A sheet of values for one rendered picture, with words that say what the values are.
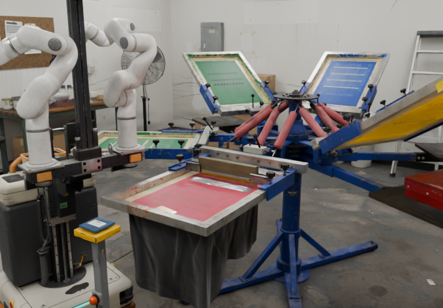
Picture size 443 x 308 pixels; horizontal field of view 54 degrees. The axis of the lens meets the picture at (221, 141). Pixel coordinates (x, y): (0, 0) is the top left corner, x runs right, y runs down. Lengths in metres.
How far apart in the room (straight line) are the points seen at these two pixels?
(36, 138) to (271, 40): 5.08
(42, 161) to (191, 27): 5.69
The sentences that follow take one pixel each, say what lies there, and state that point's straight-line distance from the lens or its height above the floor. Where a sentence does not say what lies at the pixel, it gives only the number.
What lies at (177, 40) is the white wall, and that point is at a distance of 7.68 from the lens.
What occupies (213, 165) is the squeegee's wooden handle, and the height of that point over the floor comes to 1.03.
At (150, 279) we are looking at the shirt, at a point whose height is 0.58.
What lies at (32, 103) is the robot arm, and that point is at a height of 1.43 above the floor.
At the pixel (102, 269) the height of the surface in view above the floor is 0.78.
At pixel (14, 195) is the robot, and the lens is 2.64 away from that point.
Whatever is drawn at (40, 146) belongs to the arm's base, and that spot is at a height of 1.23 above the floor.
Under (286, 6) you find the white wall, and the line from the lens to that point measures 6.60.
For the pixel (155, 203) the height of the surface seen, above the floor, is 0.95.
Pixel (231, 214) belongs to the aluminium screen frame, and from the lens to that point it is 1.81.
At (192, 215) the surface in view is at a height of 0.95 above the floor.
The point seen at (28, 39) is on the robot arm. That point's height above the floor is 1.68.
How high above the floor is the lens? 1.69
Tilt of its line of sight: 14 degrees down
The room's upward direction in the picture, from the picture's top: straight up
